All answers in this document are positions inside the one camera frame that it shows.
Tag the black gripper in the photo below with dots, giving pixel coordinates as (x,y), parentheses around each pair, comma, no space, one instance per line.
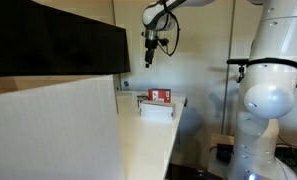
(152,40)

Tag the red and black box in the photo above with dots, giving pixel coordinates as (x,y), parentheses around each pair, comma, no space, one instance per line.
(160,95)

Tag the grey white oblong box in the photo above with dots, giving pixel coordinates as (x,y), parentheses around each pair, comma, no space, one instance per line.
(157,110)

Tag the small white box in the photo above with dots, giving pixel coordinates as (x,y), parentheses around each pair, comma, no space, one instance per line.
(141,98)

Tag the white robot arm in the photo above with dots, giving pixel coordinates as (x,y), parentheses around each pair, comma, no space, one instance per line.
(266,93)

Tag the brown cardboard box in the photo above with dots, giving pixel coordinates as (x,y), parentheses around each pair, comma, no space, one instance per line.
(216,139)

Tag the large white storage box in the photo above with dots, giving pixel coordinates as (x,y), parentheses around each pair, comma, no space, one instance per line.
(59,128)

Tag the large black monitor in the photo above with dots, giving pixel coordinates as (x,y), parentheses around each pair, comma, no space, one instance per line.
(40,40)

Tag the black camera on stand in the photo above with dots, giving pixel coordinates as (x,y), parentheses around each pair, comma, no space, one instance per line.
(241,63)

